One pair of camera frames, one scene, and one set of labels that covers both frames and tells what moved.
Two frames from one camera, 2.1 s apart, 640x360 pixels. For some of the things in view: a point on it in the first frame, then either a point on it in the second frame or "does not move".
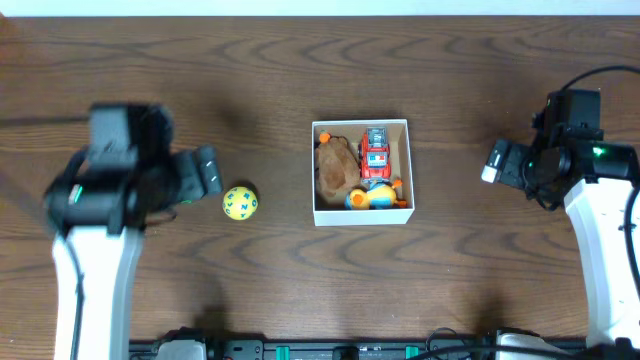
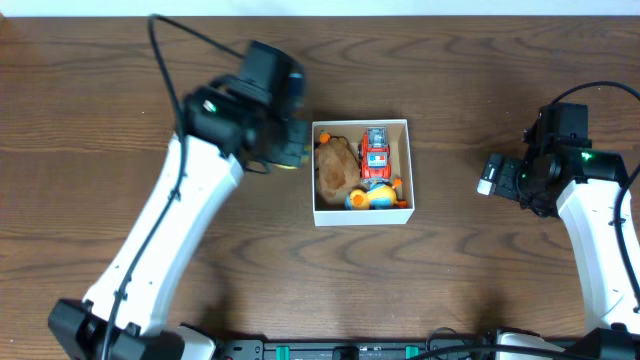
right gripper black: (510, 172) -> (505, 183)
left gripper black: (189, 175) -> (291, 145)
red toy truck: (374, 155) does not move
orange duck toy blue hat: (379, 196) does not move
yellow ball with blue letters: (239, 203) -> (286, 167)
